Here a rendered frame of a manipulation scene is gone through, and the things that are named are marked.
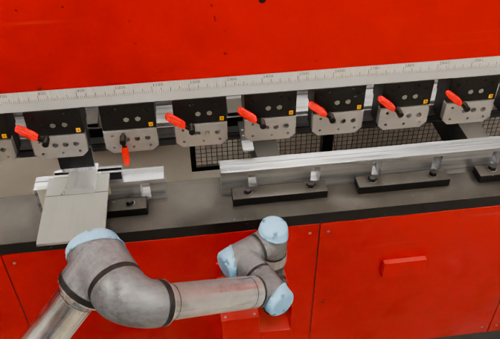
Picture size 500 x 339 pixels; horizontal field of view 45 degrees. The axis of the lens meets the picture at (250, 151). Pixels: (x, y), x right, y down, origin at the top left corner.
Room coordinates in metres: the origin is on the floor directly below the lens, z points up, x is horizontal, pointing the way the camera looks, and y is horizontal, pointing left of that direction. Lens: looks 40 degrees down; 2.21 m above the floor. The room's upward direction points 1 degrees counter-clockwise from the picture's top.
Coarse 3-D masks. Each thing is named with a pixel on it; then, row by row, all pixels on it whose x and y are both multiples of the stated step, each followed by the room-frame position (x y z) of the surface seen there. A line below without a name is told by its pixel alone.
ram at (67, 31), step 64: (0, 0) 1.32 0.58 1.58; (64, 0) 1.34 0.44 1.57; (128, 0) 1.36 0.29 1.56; (192, 0) 1.38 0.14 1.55; (256, 0) 1.40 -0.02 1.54; (320, 0) 1.42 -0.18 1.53; (384, 0) 1.44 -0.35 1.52; (448, 0) 1.46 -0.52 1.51; (0, 64) 1.32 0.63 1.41; (64, 64) 1.34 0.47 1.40; (128, 64) 1.36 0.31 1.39; (192, 64) 1.38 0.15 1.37; (256, 64) 1.40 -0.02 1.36; (320, 64) 1.42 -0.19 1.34; (384, 64) 1.44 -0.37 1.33
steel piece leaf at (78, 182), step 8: (72, 176) 1.35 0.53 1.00; (80, 176) 1.35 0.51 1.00; (88, 176) 1.35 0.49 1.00; (96, 176) 1.35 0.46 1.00; (72, 184) 1.31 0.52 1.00; (80, 184) 1.31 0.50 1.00; (88, 184) 1.31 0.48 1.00; (64, 192) 1.27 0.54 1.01; (72, 192) 1.27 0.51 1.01; (80, 192) 1.28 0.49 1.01; (88, 192) 1.28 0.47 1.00
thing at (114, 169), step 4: (100, 168) 1.39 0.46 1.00; (104, 168) 1.39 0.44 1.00; (108, 168) 1.39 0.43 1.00; (112, 168) 1.39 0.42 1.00; (116, 168) 1.39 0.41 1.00; (120, 168) 1.39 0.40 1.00; (56, 172) 1.37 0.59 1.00; (60, 172) 1.37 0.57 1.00; (68, 172) 1.37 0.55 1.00; (104, 172) 1.37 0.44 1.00; (108, 172) 1.37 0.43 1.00; (112, 172) 1.37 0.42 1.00; (116, 172) 1.37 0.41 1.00; (120, 172) 1.37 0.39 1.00; (112, 176) 1.37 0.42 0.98; (116, 176) 1.37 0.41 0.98; (120, 176) 1.37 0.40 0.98
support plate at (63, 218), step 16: (48, 192) 1.28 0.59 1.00; (48, 208) 1.22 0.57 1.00; (64, 208) 1.22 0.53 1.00; (80, 208) 1.22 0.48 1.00; (96, 208) 1.22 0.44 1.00; (48, 224) 1.16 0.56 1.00; (64, 224) 1.16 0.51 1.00; (80, 224) 1.16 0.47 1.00; (96, 224) 1.15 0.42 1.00; (48, 240) 1.10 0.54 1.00; (64, 240) 1.10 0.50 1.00
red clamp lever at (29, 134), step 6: (18, 126) 1.29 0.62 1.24; (18, 132) 1.28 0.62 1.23; (24, 132) 1.28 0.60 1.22; (30, 132) 1.29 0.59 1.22; (30, 138) 1.28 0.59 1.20; (36, 138) 1.29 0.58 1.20; (42, 138) 1.30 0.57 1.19; (48, 138) 1.31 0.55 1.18; (42, 144) 1.28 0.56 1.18; (48, 144) 1.29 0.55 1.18
